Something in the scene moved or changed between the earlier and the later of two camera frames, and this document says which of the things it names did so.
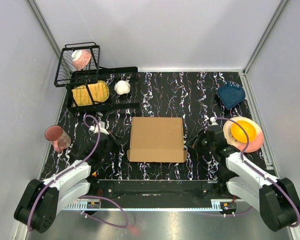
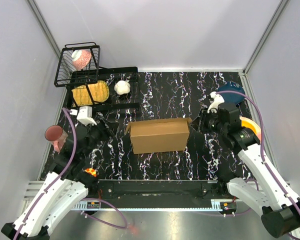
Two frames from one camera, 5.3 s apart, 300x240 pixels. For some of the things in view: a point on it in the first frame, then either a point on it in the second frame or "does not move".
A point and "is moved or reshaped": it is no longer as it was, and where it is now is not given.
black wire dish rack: x=90 y=87 does not move
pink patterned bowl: x=81 y=58 does not move
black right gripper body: x=203 y=144 → x=211 y=120
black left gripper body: x=111 y=147 → x=97 y=133
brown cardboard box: x=156 y=139 is moved or reshaped
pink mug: x=55 y=134 does not move
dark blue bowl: x=230 y=94 does not move
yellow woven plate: x=99 y=91 does not move
